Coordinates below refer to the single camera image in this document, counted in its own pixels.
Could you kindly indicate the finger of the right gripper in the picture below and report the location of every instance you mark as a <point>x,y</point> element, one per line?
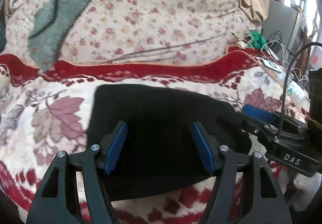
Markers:
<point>258,114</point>
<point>239,122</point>

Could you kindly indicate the red floral plush blanket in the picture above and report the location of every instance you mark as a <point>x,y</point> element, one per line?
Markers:
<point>44,113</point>

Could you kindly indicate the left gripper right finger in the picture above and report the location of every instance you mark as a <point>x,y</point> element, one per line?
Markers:
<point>261,199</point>

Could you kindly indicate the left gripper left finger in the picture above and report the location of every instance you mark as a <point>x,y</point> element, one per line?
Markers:
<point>57,198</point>

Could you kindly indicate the cream floral quilt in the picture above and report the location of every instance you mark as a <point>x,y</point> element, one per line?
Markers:
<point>165,31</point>

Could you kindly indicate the grey-green fleece blanket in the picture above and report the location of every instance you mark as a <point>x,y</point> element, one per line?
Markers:
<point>51,25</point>

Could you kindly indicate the black pants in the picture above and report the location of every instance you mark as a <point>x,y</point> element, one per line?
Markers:
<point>159,154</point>

